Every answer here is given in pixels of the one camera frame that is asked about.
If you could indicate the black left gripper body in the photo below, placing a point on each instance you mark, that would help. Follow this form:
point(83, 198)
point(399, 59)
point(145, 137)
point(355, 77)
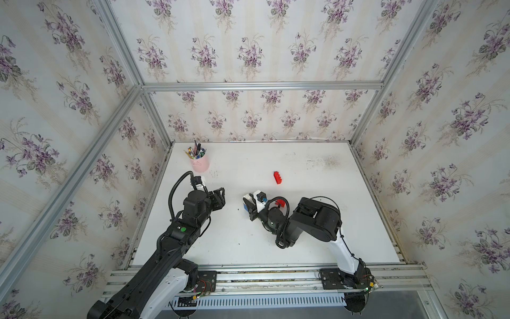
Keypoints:
point(207, 209)

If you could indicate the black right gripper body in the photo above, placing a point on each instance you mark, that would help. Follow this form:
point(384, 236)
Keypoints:
point(265, 218)

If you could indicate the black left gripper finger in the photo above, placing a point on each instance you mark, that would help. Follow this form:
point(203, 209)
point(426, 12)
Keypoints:
point(220, 198)
point(211, 197)

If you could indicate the long red lego brick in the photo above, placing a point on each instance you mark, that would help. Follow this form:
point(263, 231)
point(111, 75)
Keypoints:
point(277, 177)

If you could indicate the white lego brick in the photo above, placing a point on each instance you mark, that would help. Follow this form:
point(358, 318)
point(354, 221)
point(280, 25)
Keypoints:
point(248, 198)

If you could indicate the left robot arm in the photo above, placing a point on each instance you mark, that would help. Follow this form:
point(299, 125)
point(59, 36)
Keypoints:
point(166, 273)

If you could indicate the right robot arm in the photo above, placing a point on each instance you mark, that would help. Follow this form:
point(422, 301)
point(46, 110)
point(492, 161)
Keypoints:
point(320, 220)

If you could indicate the red curved lego brick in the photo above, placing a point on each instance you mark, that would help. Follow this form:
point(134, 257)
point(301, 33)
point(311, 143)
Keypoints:
point(281, 202)

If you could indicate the pink pen cup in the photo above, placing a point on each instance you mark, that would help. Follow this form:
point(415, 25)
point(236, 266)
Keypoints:
point(200, 165)

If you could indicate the pens in cup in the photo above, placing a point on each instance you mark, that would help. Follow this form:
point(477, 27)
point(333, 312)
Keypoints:
point(196, 151)

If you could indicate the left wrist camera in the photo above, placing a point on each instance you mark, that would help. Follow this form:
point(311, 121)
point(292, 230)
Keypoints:
point(198, 183)

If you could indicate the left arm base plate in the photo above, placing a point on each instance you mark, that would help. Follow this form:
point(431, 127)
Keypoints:
point(201, 282)

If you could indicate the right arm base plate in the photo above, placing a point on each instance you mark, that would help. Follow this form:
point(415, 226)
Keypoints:
point(334, 279)

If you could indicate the aluminium rail frame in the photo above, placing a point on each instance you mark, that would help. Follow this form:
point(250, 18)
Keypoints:
point(305, 279)

